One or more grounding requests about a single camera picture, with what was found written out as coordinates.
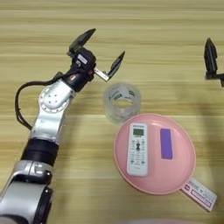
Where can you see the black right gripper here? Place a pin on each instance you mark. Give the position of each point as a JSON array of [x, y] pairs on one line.
[[215, 76]]

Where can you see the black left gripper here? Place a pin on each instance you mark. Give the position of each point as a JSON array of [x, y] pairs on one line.
[[78, 81]]

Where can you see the purple rectangular block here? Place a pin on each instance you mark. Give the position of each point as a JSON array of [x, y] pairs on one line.
[[166, 144]]

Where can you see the white red label card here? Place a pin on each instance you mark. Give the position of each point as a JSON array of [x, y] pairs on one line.
[[201, 197]]

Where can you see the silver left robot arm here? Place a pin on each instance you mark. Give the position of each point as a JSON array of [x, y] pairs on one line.
[[48, 122]]

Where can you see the left gripper labelled black box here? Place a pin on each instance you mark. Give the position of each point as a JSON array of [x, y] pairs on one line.
[[89, 68]]

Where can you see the clear tape roll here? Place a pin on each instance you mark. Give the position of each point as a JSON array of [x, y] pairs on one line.
[[109, 108]]

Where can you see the white remote control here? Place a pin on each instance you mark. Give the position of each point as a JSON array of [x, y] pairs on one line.
[[137, 163]]

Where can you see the pink round plate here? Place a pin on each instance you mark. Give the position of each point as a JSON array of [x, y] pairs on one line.
[[175, 175]]

